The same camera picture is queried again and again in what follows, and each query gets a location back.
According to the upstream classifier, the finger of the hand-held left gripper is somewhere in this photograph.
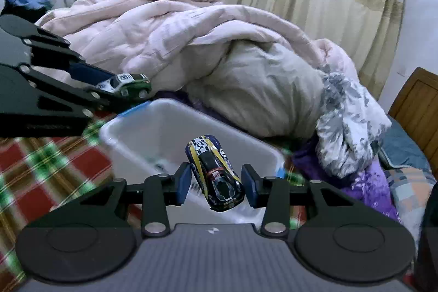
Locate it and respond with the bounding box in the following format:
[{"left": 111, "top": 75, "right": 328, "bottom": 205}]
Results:
[
  {"left": 0, "top": 15, "right": 116, "bottom": 87},
  {"left": 0, "top": 64, "right": 153, "bottom": 139}
]

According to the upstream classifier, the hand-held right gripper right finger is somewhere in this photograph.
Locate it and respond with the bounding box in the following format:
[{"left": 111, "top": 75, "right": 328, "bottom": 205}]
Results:
[{"left": 241, "top": 164, "right": 408, "bottom": 238}]

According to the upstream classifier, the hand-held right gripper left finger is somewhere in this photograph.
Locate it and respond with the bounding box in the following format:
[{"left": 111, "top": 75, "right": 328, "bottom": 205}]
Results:
[{"left": 25, "top": 162, "right": 193, "bottom": 238}]

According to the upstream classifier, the dark blue yellow toy car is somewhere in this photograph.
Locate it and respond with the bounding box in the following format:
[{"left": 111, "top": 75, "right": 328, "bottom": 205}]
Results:
[{"left": 185, "top": 135, "right": 245, "bottom": 212}]

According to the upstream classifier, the white green toy car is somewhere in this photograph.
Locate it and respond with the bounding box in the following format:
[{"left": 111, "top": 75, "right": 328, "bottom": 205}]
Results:
[{"left": 96, "top": 73, "right": 152, "bottom": 99}]

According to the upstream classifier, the white plastic storage bin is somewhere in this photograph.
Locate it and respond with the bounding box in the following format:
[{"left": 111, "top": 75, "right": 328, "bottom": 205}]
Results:
[{"left": 99, "top": 99, "right": 286, "bottom": 224}]

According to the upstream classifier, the blue cloth bundle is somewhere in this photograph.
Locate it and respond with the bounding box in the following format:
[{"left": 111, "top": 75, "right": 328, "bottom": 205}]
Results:
[{"left": 3, "top": 0, "right": 52, "bottom": 22}]

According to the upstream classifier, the red green plaid blanket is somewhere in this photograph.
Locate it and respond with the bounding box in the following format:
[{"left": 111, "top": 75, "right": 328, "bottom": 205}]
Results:
[{"left": 0, "top": 116, "right": 310, "bottom": 284}]

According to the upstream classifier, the pink quilt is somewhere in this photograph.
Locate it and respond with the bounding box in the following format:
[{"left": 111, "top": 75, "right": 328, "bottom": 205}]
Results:
[{"left": 34, "top": 0, "right": 360, "bottom": 138}]

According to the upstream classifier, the grey floral cloth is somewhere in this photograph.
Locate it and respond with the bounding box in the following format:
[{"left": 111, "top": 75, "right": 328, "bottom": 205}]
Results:
[{"left": 315, "top": 71, "right": 392, "bottom": 180}]

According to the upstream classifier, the purple cloth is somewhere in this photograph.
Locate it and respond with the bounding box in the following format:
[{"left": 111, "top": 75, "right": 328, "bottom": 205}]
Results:
[{"left": 291, "top": 138, "right": 401, "bottom": 224}]

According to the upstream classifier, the blue pillow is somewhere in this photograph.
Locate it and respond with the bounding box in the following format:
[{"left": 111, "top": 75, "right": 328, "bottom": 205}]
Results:
[{"left": 378, "top": 117, "right": 433, "bottom": 173}]

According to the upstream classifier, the pastel checkered pillow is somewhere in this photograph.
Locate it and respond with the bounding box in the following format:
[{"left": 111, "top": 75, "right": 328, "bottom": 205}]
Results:
[{"left": 383, "top": 167, "right": 438, "bottom": 245}]

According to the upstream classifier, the wooden headboard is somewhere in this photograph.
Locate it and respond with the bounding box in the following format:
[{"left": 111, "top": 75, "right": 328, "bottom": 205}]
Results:
[{"left": 388, "top": 67, "right": 438, "bottom": 176}]

